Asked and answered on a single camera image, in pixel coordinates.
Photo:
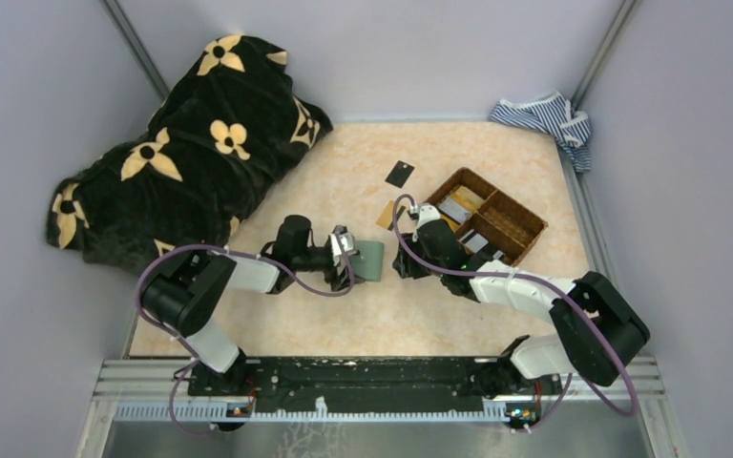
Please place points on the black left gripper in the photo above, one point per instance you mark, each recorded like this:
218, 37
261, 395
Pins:
337, 281

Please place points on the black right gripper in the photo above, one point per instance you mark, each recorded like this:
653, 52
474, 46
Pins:
406, 271

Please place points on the green card holder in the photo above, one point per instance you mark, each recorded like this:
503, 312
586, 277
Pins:
367, 261

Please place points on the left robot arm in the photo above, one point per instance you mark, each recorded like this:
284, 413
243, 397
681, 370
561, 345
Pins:
180, 291

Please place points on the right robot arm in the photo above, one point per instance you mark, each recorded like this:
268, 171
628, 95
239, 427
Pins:
597, 332

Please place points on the silver card in basket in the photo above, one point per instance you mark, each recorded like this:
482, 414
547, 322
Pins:
454, 210

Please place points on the white card with black stripe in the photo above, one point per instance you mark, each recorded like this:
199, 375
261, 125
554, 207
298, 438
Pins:
474, 241

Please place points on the gold card on table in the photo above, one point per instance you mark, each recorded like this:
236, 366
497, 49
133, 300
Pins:
390, 214

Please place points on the black card on table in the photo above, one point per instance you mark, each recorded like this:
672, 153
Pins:
399, 174

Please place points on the woven wicker divided basket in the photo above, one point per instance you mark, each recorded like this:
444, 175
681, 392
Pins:
502, 220

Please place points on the black floral blanket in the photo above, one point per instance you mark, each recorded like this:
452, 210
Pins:
230, 129

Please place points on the blue striped cloth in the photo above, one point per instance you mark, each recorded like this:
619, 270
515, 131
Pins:
553, 115

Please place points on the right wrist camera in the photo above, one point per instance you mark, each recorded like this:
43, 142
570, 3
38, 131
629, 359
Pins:
423, 213

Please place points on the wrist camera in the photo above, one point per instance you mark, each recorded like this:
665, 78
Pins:
342, 244
423, 213

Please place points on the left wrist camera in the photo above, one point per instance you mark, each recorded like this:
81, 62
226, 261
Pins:
342, 244

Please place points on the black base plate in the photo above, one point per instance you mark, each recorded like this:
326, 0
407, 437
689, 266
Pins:
369, 385

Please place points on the aluminium frame rail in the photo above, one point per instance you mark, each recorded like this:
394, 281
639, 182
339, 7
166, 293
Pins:
155, 389

